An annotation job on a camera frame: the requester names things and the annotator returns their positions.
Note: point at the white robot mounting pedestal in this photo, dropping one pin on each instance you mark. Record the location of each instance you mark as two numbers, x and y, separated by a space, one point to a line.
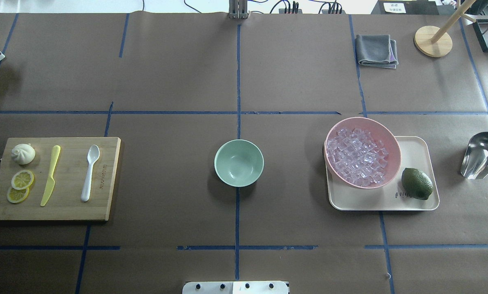
236 287

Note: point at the white plastic spoon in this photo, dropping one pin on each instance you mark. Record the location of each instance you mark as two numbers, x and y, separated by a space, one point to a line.
92 156

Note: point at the lemon slice upper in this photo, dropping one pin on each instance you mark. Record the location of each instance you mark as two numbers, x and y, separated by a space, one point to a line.
22 179

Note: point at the clear ice cubes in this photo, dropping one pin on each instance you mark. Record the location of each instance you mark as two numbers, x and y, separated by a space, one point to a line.
357 156

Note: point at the lemon slice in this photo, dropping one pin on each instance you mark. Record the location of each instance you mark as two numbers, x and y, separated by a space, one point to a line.
17 195
22 179

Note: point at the black power strip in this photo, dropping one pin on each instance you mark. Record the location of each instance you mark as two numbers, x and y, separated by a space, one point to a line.
290 7

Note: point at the mint green bowl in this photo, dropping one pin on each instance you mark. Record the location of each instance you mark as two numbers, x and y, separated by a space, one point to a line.
239 163

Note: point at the cream plastic tray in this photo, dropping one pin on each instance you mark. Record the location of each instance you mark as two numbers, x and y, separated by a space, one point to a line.
391 197

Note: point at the wooden stand with round base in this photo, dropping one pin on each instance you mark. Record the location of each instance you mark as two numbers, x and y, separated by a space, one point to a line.
435 41

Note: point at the yellow plastic knife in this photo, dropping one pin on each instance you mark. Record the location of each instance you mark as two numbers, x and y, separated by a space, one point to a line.
50 183

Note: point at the white steamed bun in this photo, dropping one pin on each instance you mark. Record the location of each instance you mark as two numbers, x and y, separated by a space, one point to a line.
23 154

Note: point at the folded grey cloth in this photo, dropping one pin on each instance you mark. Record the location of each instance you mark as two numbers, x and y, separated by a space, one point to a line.
376 51

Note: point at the bamboo cutting board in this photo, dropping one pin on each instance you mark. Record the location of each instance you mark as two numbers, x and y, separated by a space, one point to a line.
65 202

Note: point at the lemon slice lower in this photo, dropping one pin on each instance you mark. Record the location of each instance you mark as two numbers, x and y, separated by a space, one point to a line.
17 195

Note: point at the green lime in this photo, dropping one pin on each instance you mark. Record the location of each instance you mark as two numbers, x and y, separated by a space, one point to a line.
416 183

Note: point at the pink bowl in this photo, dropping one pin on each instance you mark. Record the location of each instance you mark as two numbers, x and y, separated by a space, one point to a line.
379 132

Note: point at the steel ice scoop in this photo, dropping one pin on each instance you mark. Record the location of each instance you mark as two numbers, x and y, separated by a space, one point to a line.
475 162

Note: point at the aluminium frame post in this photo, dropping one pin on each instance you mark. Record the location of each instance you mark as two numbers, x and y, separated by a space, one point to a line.
238 9

